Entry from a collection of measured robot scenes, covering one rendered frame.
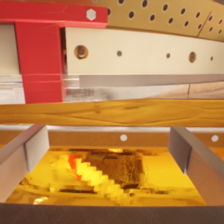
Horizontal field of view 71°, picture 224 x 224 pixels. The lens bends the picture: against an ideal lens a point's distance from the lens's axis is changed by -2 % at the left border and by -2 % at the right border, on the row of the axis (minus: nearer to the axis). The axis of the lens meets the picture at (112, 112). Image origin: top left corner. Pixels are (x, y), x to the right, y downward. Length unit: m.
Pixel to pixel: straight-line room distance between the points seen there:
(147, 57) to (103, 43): 0.06
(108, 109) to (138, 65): 0.09
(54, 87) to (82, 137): 0.13
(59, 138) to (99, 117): 0.08
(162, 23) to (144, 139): 0.18
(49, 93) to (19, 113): 0.14
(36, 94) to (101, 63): 0.07
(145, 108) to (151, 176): 0.11
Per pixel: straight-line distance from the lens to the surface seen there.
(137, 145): 0.28
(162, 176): 0.29
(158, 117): 0.27
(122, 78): 0.25
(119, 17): 0.24
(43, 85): 0.17
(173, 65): 0.23
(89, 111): 0.26
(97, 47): 0.18
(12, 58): 0.19
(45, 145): 0.17
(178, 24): 0.29
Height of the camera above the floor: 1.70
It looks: 16 degrees up
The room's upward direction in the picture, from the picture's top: 179 degrees counter-clockwise
